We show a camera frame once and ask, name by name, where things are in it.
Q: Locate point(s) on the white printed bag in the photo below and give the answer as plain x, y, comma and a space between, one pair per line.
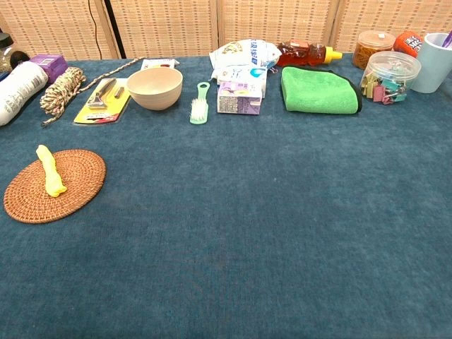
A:
240, 53

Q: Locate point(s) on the blue binder clip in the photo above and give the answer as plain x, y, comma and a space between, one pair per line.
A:
271, 67

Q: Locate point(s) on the white and blue carton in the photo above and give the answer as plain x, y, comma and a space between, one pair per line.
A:
243, 75

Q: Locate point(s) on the bamboo folding screen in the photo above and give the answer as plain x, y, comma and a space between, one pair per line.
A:
176, 28

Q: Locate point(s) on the glass jar black lid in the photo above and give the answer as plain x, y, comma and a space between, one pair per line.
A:
5, 40

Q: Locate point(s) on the beige bowl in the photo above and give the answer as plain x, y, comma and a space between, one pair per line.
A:
155, 92

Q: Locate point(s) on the light blue cup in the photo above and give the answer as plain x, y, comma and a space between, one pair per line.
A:
429, 67

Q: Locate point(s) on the blue velvet tablecloth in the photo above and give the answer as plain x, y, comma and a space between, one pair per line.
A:
247, 212

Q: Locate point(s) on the purple tube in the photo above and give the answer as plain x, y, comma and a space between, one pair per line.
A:
448, 39

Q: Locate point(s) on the clear jar of binder clips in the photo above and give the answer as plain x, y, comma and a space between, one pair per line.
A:
388, 84

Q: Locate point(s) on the orange can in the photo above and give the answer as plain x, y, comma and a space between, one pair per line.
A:
406, 44

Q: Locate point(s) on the razor in yellow blister pack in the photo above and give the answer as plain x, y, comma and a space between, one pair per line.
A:
106, 106

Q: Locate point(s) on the purple cardboard box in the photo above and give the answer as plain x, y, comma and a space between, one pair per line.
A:
53, 65

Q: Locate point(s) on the black stand pole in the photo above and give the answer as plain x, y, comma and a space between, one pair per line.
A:
116, 35

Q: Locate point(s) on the purple and white carton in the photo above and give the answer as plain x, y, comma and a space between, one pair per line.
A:
236, 100

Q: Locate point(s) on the white drink bottle yellow cap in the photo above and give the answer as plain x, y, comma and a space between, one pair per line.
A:
17, 92

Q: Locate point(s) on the jar of rubber bands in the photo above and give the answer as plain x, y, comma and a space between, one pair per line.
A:
367, 53

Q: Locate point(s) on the yellow rubbery stick toy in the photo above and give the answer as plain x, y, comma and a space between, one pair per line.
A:
51, 173

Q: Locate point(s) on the green microfiber cloth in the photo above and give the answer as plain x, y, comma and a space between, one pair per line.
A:
318, 92

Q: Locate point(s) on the honey bottle yellow cap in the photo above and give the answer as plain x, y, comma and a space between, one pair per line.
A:
300, 53

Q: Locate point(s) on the round woven rattan coaster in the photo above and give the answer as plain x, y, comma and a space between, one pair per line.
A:
83, 176

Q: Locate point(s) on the dark blue box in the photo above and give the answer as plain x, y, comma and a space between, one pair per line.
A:
2, 76

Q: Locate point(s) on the small white snack packet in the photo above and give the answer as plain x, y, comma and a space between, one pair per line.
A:
155, 63

